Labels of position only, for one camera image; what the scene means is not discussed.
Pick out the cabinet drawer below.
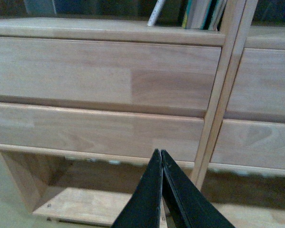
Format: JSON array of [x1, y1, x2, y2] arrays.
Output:
[[211, 119, 285, 170], [225, 48, 285, 123], [0, 103, 204, 162], [0, 38, 221, 116]]

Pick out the right cabinet upper drawer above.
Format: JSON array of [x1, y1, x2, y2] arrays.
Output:
[[225, 48, 285, 123]]

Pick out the left wooden shelf cabinet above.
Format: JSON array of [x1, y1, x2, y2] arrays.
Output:
[[0, 0, 249, 228]]

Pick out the left cabinet upper drawer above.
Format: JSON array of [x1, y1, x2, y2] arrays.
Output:
[[0, 38, 221, 116]]

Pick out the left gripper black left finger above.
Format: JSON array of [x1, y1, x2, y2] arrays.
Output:
[[112, 149, 163, 228]]

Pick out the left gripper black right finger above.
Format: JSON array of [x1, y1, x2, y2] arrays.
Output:
[[161, 150, 234, 228]]

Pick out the leaning white book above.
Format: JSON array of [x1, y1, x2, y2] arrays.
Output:
[[147, 0, 166, 27]]

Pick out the upright green books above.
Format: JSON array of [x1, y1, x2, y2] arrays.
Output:
[[182, 0, 227, 31]]

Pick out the right wooden shelf cabinet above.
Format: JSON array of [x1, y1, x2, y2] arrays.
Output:
[[191, 0, 285, 228]]

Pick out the left cabinet lower drawer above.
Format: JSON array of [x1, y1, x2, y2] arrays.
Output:
[[0, 103, 204, 162]]

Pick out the wooden shelf cabinet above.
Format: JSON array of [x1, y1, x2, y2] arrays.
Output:
[[0, 0, 249, 228], [191, 0, 285, 228]]

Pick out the right cabinet lower drawer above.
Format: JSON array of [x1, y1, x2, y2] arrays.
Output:
[[211, 119, 285, 170]]

